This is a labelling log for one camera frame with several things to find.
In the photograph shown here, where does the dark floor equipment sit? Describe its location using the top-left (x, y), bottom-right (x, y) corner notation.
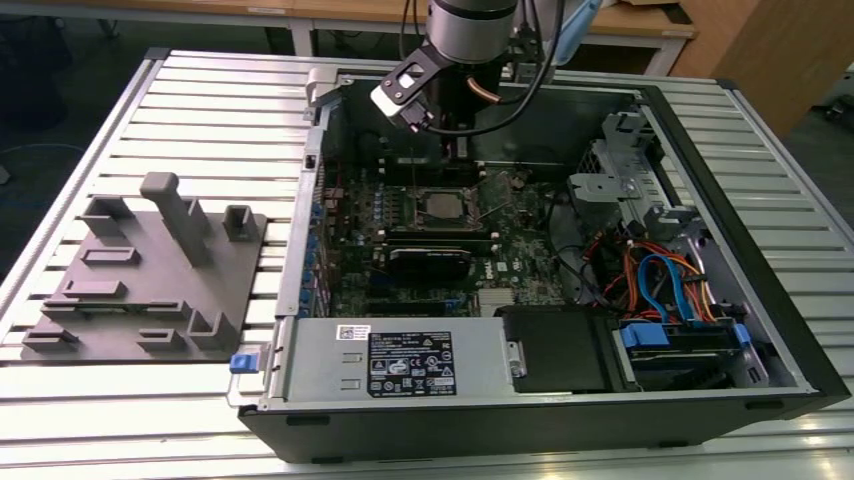
top-left (810, 69), bottom-right (854, 122)

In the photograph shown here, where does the black PC case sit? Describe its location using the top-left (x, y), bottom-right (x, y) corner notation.
top-left (236, 66), bottom-right (850, 465)

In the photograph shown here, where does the wooden cabinet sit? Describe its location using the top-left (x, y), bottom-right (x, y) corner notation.
top-left (685, 0), bottom-right (854, 136)

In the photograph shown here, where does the grey power supply unit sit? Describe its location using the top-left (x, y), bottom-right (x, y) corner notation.
top-left (261, 316), bottom-right (529, 403)

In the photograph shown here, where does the silver CPU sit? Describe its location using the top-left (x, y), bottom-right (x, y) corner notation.
top-left (425, 192), bottom-right (469, 222)

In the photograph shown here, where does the blue floor cable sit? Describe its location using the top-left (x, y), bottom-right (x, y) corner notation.
top-left (0, 141), bottom-right (81, 157)

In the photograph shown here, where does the long black expansion slot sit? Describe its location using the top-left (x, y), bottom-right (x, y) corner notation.
top-left (364, 298), bottom-right (456, 318)

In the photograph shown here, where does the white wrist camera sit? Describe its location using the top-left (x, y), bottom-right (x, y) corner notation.
top-left (369, 47), bottom-right (436, 134)

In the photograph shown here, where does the black camera cable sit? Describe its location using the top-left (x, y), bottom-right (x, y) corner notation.
top-left (396, 0), bottom-right (432, 57)
top-left (425, 0), bottom-right (572, 137)

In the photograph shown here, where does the blue data wire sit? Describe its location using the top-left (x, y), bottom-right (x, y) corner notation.
top-left (635, 254), bottom-right (675, 316)
top-left (656, 254), bottom-right (700, 329)

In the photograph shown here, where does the metal socket cover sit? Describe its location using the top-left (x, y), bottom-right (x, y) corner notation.
top-left (469, 169), bottom-right (521, 220)

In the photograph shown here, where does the orange power wire bundle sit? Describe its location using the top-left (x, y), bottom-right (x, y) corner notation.
top-left (579, 238), bottom-right (732, 326)

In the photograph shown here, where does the grey parts rack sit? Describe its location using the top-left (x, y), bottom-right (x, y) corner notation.
top-left (18, 171), bottom-right (271, 365)

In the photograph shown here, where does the green motherboard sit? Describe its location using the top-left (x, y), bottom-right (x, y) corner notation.
top-left (317, 162), bottom-right (592, 320)

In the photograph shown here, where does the black graphics card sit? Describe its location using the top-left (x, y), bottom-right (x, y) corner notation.
top-left (384, 244), bottom-right (476, 285)

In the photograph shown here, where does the wooden desk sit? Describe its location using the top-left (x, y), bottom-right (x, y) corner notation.
top-left (262, 0), bottom-right (700, 77)
top-left (0, 0), bottom-right (299, 56)

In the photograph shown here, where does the CPU socket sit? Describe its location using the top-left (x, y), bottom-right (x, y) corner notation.
top-left (411, 187), bottom-right (487, 232)

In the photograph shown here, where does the metal drive cage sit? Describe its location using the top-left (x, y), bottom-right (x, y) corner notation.
top-left (564, 112), bottom-right (710, 241)

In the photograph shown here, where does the black power wire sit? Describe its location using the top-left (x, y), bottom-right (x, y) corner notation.
top-left (544, 197), bottom-right (605, 307)

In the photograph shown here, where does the grey case latch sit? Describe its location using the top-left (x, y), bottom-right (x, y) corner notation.
top-left (304, 67), bottom-right (343, 121)

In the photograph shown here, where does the hard disk in blue carrier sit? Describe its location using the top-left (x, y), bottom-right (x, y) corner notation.
top-left (616, 319), bottom-right (755, 392)

